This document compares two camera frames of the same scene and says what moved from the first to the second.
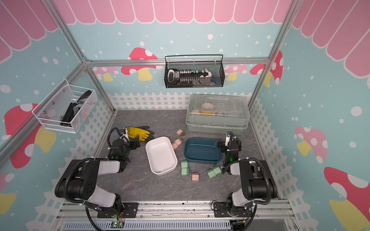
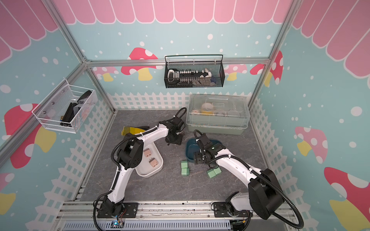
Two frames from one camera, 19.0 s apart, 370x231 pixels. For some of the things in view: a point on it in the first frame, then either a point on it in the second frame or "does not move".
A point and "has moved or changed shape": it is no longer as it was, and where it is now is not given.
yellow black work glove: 144,134 does not move
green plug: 218,170 does not move
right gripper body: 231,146 -> 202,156
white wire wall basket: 70,109 does not move
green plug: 211,173 does not move
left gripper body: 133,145 -> 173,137
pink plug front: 195,176 -> 153,162
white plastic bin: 161,154 -> 152,162
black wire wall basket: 194,71 does not move
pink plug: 178,141 has moved or changed shape
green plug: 185,171 does not move
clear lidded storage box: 218,113 does not move
